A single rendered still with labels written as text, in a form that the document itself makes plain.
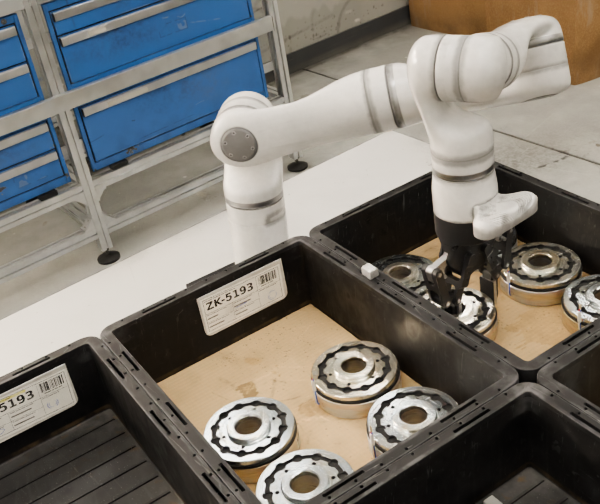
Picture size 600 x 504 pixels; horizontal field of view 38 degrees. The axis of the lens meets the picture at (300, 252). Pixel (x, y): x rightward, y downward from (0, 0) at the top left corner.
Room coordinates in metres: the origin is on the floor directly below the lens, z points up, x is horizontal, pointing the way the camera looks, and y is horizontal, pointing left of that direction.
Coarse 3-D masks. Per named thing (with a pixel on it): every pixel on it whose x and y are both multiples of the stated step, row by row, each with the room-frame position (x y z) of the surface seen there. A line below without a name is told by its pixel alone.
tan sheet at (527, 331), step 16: (432, 240) 1.08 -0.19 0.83; (432, 256) 1.04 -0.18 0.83; (496, 304) 0.90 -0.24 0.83; (512, 304) 0.90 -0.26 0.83; (560, 304) 0.88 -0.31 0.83; (512, 320) 0.87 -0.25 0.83; (528, 320) 0.86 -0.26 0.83; (544, 320) 0.85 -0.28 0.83; (560, 320) 0.85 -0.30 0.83; (496, 336) 0.84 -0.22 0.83; (512, 336) 0.83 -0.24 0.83; (528, 336) 0.83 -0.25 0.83; (544, 336) 0.82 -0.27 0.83; (560, 336) 0.82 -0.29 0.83; (512, 352) 0.81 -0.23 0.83; (528, 352) 0.80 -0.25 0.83
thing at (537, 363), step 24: (504, 168) 1.08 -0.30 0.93; (552, 192) 0.99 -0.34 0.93; (336, 216) 1.03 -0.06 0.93; (360, 264) 0.90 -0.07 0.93; (408, 288) 0.83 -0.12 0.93; (432, 312) 0.78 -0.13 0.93; (480, 336) 0.72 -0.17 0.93; (576, 336) 0.70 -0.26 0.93; (504, 360) 0.68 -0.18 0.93; (552, 360) 0.67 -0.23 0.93
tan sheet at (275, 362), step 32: (288, 320) 0.95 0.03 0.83; (320, 320) 0.94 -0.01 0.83; (224, 352) 0.91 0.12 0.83; (256, 352) 0.89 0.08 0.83; (288, 352) 0.88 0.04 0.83; (320, 352) 0.87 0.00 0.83; (160, 384) 0.86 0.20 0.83; (192, 384) 0.85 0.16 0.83; (224, 384) 0.84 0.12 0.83; (256, 384) 0.83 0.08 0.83; (288, 384) 0.82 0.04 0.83; (416, 384) 0.78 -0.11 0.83; (192, 416) 0.79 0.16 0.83; (320, 416) 0.76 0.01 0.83; (320, 448) 0.71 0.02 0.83; (352, 448) 0.70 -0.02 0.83
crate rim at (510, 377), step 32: (256, 256) 0.96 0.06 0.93; (320, 256) 0.94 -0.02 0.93; (192, 288) 0.91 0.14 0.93; (384, 288) 0.84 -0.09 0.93; (128, 320) 0.87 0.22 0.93; (416, 320) 0.78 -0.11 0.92; (128, 352) 0.81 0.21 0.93; (480, 352) 0.70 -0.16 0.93; (512, 384) 0.64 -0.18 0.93; (448, 416) 0.62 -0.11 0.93; (224, 480) 0.58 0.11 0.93; (352, 480) 0.56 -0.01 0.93
